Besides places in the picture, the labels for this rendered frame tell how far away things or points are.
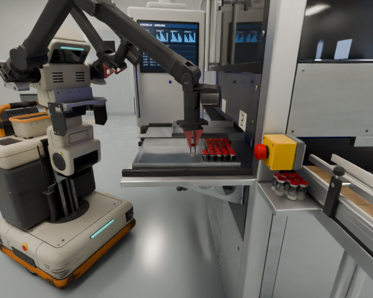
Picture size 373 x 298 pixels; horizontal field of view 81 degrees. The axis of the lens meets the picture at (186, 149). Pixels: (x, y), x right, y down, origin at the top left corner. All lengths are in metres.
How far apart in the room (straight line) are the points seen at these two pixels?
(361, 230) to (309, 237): 0.36
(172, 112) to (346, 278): 1.30
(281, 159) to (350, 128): 0.25
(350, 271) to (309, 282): 0.38
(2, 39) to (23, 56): 6.48
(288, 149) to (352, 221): 0.18
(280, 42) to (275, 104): 0.14
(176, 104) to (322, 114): 1.10
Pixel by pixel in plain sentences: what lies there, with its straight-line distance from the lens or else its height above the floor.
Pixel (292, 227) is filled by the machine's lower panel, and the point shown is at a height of 0.71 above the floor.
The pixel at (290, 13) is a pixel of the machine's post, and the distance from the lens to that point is 0.62.
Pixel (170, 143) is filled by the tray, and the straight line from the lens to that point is 0.93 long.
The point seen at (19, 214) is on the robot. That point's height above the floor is 0.41.
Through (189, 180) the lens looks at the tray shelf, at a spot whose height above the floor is 0.88.
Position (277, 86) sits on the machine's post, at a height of 1.15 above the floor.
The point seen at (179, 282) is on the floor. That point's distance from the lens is 1.52.
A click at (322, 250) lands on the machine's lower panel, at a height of 0.61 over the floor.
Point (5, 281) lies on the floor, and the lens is 1.87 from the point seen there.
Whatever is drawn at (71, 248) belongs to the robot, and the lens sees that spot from 1.46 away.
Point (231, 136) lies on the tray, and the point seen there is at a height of 0.90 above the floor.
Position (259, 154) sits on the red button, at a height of 1.00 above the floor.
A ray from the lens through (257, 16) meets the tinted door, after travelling 0.78.
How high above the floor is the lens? 1.19
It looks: 20 degrees down
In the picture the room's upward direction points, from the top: straight up
